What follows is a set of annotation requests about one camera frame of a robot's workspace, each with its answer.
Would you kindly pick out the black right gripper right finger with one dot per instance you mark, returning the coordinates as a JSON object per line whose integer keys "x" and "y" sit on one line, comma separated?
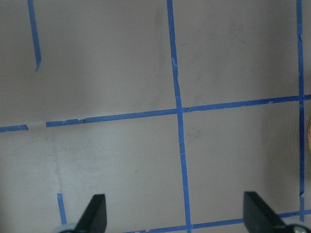
{"x": 258, "y": 217}

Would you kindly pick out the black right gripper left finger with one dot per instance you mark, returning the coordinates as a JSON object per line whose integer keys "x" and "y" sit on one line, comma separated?
{"x": 94, "y": 218}

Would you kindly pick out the woven wicker basket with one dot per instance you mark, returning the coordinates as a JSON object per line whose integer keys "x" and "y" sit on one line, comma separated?
{"x": 309, "y": 136}

